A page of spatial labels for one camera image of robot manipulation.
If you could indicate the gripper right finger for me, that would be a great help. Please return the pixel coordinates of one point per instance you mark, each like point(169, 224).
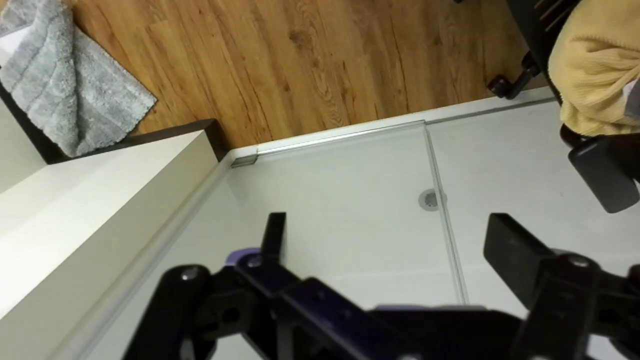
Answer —
point(565, 300)

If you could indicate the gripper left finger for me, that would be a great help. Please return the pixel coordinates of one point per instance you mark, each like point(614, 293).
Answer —
point(300, 300)

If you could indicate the glass shower door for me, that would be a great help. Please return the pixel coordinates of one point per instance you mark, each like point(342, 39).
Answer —
point(350, 185)

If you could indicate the round shower drain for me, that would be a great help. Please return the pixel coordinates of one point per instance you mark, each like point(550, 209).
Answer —
point(430, 200)

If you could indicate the black office chair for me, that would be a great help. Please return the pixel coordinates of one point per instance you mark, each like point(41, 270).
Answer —
point(602, 172)

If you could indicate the yellow cloth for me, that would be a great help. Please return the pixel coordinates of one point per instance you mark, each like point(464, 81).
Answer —
point(590, 75)

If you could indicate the grey bath mat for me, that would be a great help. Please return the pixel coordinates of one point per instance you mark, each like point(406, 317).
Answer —
point(65, 85)

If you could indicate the glass shower enclosure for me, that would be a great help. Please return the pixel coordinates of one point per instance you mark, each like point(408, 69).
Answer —
point(500, 165)

